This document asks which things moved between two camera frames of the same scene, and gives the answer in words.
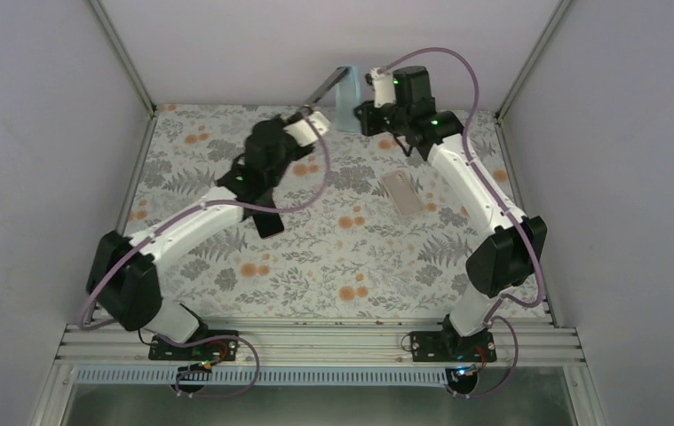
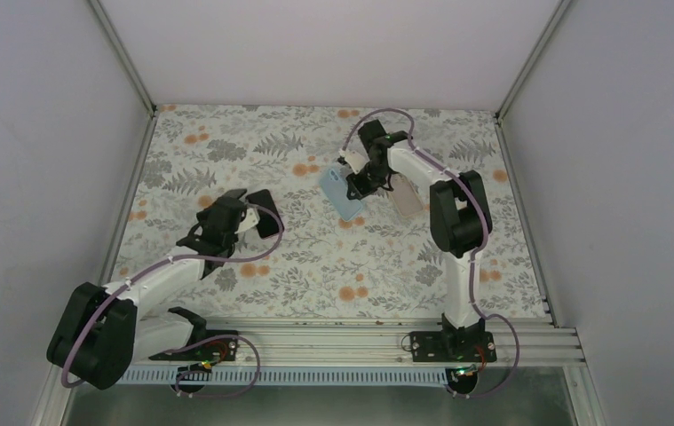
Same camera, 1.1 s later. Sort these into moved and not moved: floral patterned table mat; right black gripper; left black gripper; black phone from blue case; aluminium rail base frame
Moved: black phone from blue case; left black gripper; right black gripper
Not moved: floral patterned table mat; aluminium rail base frame
